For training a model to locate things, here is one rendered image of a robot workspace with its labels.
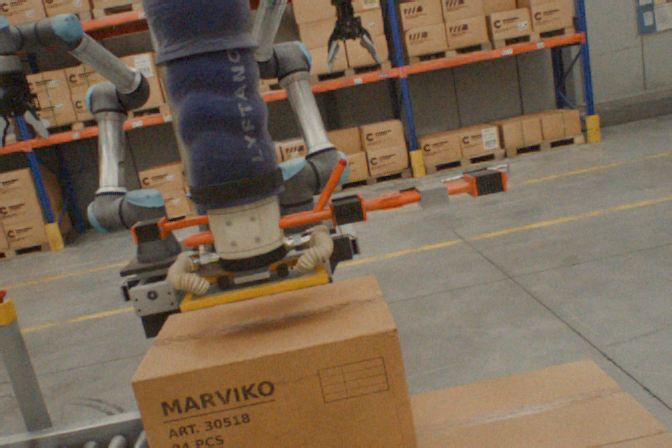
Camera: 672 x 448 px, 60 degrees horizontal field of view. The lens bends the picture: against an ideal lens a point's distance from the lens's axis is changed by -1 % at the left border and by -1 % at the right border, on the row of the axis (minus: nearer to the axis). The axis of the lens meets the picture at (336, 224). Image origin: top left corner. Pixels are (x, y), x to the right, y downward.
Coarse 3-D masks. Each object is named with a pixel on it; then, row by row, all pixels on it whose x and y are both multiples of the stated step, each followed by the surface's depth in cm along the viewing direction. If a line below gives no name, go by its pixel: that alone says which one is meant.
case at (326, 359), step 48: (336, 288) 161; (192, 336) 146; (240, 336) 140; (288, 336) 135; (336, 336) 130; (384, 336) 129; (144, 384) 127; (192, 384) 128; (240, 384) 129; (288, 384) 130; (336, 384) 130; (384, 384) 131; (192, 432) 131; (240, 432) 131; (288, 432) 132; (336, 432) 133; (384, 432) 134
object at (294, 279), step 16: (288, 272) 136; (320, 272) 135; (208, 288) 137; (224, 288) 135; (240, 288) 133; (256, 288) 132; (272, 288) 132; (288, 288) 132; (192, 304) 131; (208, 304) 131
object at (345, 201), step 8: (328, 200) 144; (336, 200) 147; (344, 200) 147; (352, 200) 145; (360, 200) 139; (336, 208) 139; (344, 208) 139; (352, 208) 139; (360, 208) 140; (336, 216) 140; (344, 216) 140; (352, 216) 139; (360, 216) 139; (344, 224) 140
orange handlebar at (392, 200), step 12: (396, 192) 145; (408, 192) 146; (456, 192) 142; (372, 204) 141; (384, 204) 141; (396, 204) 142; (204, 216) 167; (288, 216) 145; (300, 216) 141; (312, 216) 141; (324, 216) 141; (168, 228) 166; (180, 228) 167; (192, 240) 140; (204, 240) 140
